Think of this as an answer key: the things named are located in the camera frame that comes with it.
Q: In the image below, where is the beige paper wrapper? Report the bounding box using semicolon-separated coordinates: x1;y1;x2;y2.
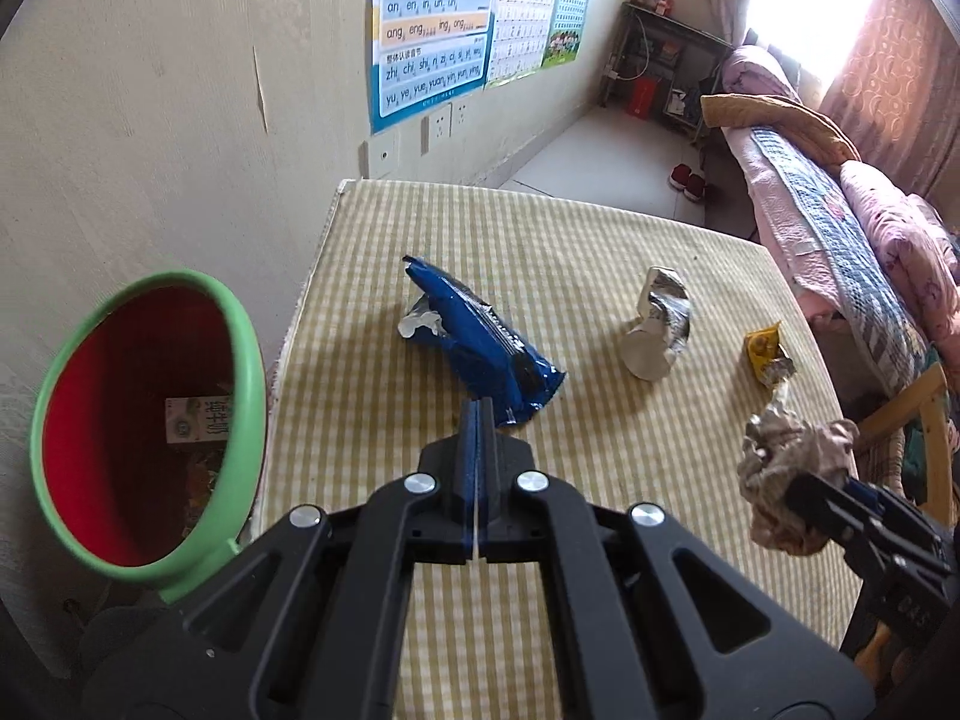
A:
737;390;860;557

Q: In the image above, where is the table with checked cloth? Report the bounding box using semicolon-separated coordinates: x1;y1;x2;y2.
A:
247;178;863;720

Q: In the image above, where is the rolled pink quilt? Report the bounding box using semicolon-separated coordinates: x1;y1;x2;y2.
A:
721;45;803;102

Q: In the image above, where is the white wall switch panel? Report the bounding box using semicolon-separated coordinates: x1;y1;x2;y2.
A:
366;136;401;179

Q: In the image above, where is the tan blanket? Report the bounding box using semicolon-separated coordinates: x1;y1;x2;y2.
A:
701;94;860;162

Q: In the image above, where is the red bin with green rim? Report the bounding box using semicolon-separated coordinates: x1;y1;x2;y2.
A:
28;268;269;605

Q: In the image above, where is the crumpled silver foil wrapper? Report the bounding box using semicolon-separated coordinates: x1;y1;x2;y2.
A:
619;266;695;380

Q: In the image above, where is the blue snack bag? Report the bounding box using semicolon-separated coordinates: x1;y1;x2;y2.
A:
397;255;567;428

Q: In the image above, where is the yellow snack wrapper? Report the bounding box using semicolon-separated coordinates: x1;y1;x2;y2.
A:
744;322;797;391

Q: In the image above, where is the white table wall poster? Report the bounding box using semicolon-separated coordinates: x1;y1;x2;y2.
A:
484;0;572;89

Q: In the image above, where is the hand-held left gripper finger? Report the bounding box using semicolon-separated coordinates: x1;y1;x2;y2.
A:
82;399;481;720
480;399;875;720

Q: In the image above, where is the wooden chair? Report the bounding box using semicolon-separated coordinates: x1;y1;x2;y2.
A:
855;364;960;683

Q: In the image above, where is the green bordered wall poster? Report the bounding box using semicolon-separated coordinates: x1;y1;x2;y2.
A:
541;0;601;68

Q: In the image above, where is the blue lettered wall poster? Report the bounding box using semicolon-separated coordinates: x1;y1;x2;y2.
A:
370;0;505;137

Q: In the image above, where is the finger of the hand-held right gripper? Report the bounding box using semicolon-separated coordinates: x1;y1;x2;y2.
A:
784;471;872;545
844;481;947;541

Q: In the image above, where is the orange snack wrapper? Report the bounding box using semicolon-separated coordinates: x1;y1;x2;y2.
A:
184;450;230;533

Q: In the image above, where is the metal storage shelf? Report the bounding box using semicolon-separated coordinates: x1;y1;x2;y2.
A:
600;0;732;143

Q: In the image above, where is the pink floral quilt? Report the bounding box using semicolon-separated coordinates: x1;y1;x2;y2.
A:
840;161;960;346

